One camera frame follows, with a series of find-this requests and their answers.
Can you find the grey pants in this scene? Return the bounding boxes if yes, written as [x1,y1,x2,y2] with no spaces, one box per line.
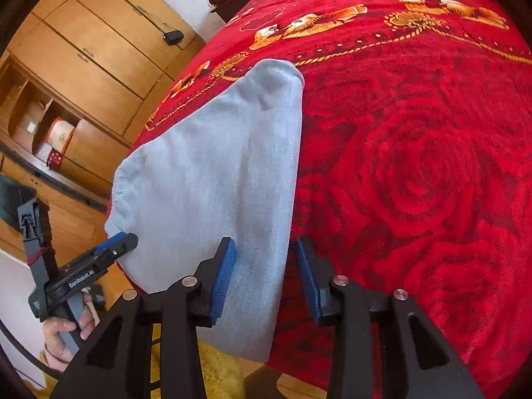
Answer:
[104,58,305,362]

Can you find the round white box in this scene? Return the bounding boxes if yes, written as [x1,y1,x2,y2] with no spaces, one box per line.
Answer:
[35,117,79,163]

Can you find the wooden stool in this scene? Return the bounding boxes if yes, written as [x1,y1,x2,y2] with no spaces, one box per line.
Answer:
[245,361,330,399]

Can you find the black cable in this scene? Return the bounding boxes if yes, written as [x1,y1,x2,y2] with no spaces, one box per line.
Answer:
[0,320,63,383]

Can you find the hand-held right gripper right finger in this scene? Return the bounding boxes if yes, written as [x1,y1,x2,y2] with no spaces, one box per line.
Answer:
[296,235,485,399]

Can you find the person's left hand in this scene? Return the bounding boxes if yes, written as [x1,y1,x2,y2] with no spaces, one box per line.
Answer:
[42,291,98,372]

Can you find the red rose printed blanket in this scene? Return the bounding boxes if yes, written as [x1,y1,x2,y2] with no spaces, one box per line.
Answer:
[106,0,532,399]

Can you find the yellow fluffy mat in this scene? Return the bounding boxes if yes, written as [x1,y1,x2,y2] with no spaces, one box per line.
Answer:
[137,324,252,399]

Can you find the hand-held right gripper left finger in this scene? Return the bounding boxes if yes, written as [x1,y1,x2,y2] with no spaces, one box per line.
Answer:
[50,237,237,399]

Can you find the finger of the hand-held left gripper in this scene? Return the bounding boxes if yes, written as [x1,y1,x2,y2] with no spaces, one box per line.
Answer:
[100,234,139,262]
[89,233,127,255]

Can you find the light wooden wardrobe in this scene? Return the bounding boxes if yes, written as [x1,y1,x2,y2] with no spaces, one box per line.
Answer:
[0,0,206,258]

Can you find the small black hanging bag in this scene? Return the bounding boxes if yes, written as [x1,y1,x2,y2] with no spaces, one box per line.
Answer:
[134,5,184,46]

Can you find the dark wooden nightstand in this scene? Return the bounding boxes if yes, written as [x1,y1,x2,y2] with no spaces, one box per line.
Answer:
[208,0,260,23]

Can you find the dark green cloth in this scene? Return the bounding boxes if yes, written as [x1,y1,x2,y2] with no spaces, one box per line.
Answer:
[0,175,38,233]

